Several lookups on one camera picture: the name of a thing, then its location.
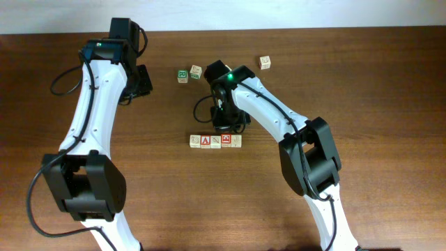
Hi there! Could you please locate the red E letter block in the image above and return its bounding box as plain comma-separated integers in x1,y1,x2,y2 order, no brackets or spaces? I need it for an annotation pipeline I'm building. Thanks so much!
221,134,232,148

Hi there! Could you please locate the wooden J block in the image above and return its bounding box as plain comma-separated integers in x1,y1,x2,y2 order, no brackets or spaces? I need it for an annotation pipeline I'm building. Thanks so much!
231,135,242,148

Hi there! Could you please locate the red A letter block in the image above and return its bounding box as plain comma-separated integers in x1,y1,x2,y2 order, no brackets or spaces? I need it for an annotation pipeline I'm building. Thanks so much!
200,135,211,149

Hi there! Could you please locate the wooden block with drawing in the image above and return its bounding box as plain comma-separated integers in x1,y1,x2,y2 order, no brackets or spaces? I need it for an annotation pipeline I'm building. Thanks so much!
190,135,201,148

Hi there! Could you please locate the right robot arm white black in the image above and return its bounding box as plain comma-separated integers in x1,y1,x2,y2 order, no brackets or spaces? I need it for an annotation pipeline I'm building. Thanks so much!
203,61,361,251

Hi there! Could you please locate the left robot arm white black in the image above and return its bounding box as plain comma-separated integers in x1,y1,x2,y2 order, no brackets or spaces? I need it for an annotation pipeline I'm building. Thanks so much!
39,17,153,250

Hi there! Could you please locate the green R letter block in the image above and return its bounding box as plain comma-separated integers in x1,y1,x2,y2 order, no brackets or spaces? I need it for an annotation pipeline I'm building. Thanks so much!
177,70,189,83

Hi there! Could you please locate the green edged wooden block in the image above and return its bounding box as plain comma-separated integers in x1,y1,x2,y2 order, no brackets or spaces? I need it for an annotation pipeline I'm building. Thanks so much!
190,65,202,79

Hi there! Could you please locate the wooden block far right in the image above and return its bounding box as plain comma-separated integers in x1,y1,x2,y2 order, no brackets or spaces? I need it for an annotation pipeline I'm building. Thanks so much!
259,56,271,70

